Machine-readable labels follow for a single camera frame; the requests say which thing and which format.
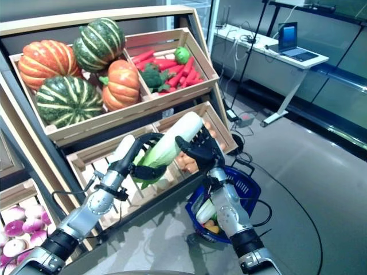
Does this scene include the robot legs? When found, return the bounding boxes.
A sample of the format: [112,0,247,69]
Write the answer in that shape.
[205,177,273,238]

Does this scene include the wooden cabbage crate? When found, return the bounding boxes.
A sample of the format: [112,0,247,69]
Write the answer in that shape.
[65,124,206,231]

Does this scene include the black floor cable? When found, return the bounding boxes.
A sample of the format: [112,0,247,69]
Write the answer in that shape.
[235,156,325,275]

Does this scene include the wooden pumpkin crate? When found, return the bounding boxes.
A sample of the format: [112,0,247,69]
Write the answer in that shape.
[9,42,154,147]

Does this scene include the small orange pumpkin green stem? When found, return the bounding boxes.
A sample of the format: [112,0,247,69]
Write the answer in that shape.
[99,59,141,112]

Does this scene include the wooden turnip crate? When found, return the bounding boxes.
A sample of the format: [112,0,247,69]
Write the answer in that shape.
[0,178,72,275]

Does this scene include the black router with antennas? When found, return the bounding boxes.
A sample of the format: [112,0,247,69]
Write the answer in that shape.
[215,5,232,30]

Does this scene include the black desk cable bundle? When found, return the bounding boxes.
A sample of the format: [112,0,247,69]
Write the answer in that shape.
[239,34,260,44]

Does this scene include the white office desk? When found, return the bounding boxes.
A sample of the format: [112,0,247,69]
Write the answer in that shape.
[213,24,330,128]

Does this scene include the dark green broccoli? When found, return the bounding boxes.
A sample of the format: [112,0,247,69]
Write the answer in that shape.
[139,63,175,93]

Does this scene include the green striped pumpkin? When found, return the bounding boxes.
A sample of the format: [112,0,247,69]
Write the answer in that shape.
[73,17,126,73]
[36,75,104,129]

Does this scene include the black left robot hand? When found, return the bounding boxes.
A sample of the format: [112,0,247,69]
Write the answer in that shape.
[110,132,169,180]

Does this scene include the open grey laptop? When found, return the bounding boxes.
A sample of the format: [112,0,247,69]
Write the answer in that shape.
[277,21,319,62]

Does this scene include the grey box red button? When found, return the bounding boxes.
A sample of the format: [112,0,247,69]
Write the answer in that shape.
[237,113,255,129]

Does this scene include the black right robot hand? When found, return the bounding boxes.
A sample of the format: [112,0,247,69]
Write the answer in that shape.
[174,125,227,173]

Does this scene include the light green bell pepper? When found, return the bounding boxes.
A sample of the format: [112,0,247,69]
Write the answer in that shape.
[174,46,192,64]

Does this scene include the black tripod pole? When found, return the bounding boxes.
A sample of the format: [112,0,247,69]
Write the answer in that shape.
[229,0,272,111]

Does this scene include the black metal rack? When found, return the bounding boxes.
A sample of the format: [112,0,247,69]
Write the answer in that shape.
[262,0,367,37]

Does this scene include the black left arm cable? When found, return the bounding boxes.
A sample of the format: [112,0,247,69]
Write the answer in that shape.
[51,171,130,230]

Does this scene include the wooden carrot crate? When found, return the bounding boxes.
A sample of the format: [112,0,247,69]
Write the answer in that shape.
[123,27,219,101]

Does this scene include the black coiled cable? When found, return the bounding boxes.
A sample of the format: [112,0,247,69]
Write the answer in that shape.
[231,132,247,157]

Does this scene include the blue plastic shopping basket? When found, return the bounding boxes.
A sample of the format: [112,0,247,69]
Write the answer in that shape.
[185,165,262,245]

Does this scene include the large orange striped pumpkin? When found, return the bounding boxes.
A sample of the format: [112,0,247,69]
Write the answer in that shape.
[17,40,83,91]

